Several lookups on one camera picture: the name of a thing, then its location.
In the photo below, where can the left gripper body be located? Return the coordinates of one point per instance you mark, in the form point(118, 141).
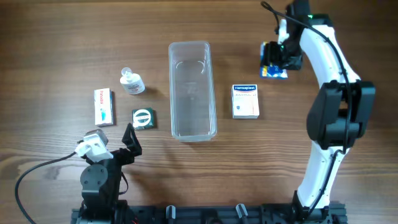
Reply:
point(121, 154)

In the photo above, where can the clear plastic container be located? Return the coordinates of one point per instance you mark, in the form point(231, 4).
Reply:
point(192, 93)

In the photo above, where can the dark green round-logo box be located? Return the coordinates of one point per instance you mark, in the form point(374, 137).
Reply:
point(143, 119)

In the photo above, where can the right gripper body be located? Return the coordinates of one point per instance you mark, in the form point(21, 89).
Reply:
point(277, 58)

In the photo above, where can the blue VapoDrops box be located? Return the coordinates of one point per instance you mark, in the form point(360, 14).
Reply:
point(270, 71)

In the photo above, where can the small white lotion bottle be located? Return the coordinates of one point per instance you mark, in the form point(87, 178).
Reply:
point(131, 82)

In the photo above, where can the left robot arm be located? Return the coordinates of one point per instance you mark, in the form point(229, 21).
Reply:
point(101, 180)

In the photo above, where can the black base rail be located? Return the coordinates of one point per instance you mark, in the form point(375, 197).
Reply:
point(264, 214)

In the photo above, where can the white Hansaplast box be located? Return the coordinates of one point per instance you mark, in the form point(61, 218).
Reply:
point(245, 103)

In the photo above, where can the white Panadol box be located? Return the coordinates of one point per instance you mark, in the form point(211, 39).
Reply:
point(103, 103)

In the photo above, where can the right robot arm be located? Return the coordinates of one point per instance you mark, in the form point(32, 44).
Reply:
point(339, 115)

